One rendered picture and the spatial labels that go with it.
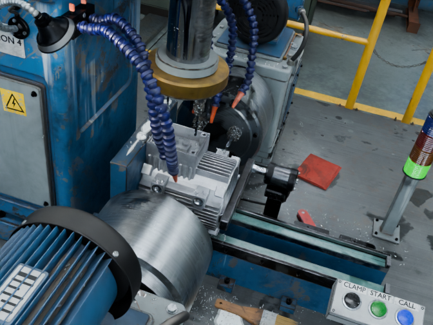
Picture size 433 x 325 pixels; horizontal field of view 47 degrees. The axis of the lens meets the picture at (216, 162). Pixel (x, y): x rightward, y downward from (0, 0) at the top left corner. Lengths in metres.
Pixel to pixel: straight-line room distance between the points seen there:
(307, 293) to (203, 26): 0.68
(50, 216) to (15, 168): 0.55
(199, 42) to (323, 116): 1.11
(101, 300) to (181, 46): 0.54
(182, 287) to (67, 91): 0.43
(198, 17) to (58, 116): 0.33
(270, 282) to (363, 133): 0.90
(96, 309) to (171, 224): 0.33
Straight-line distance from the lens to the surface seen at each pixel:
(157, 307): 0.81
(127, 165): 1.08
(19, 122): 1.11
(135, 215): 0.94
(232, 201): 1.19
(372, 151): 1.92
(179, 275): 0.91
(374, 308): 1.02
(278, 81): 1.51
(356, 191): 1.71
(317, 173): 1.71
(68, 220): 0.65
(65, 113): 1.04
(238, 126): 1.35
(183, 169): 1.14
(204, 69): 1.01
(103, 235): 0.64
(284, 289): 1.29
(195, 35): 0.99
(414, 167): 1.43
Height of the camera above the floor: 1.82
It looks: 38 degrees down
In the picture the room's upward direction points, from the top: 9 degrees clockwise
